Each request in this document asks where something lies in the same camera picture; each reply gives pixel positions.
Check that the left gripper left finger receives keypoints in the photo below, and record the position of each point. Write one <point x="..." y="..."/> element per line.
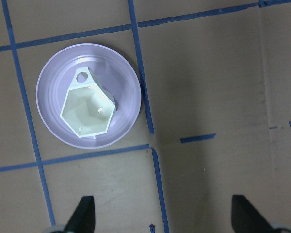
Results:
<point x="83" y="219"/>

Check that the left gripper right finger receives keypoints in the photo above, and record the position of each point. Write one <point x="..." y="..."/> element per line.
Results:
<point x="245" y="218"/>

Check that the white hexagonal cup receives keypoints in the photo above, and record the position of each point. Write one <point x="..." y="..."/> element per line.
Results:
<point x="88" y="108"/>

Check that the purple plate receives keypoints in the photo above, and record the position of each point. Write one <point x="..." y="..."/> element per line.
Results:
<point x="114" y="73"/>

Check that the brown paper table cover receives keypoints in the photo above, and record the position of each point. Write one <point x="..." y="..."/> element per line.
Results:
<point x="215" y="119"/>

